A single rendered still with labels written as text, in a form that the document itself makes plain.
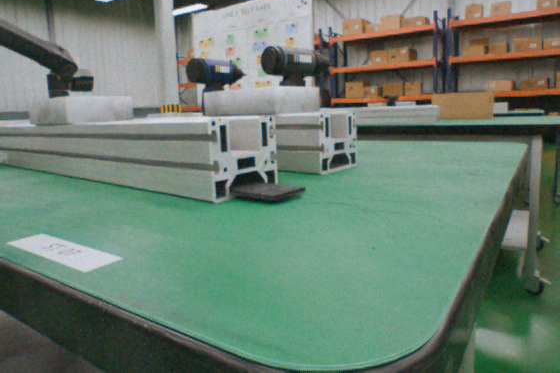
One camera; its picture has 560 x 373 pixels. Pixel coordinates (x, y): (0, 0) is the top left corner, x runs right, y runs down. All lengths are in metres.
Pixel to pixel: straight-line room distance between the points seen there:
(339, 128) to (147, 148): 0.28
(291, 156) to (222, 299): 0.39
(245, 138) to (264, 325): 0.31
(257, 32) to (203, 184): 3.74
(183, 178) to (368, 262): 0.25
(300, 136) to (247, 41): 3.65
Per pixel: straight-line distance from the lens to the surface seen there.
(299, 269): 0.24
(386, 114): 2.12
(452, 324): 0.20
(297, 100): 0.62
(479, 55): 9.92
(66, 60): 1.29
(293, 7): 3.92
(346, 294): 0.21
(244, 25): 4.24
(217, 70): 0.97
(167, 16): 9.50
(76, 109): 0.68
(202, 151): 0.41
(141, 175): 0.51
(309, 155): 0.56
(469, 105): 2.47
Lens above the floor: 0.87
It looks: 8 degrees down
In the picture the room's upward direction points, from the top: 2 degrees counter-clockwise
